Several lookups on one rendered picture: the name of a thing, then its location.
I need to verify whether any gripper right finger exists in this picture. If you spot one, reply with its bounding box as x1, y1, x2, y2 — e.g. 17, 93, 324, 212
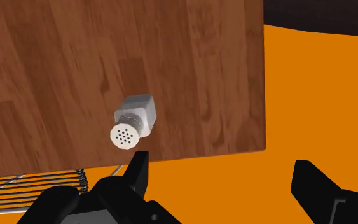
290, 160, 358, 224

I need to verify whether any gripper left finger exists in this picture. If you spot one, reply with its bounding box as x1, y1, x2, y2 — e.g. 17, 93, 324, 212
17, 151, 182, 224

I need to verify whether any white salt shaker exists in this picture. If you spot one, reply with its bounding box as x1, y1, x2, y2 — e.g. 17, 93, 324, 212
109, 94, 158, 150

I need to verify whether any wooden cutting board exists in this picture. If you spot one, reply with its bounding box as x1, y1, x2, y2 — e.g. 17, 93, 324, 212
0, 0, 267, 179

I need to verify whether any black wire rack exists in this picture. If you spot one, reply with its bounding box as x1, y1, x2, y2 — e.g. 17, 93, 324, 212
0, 165, 124, 216

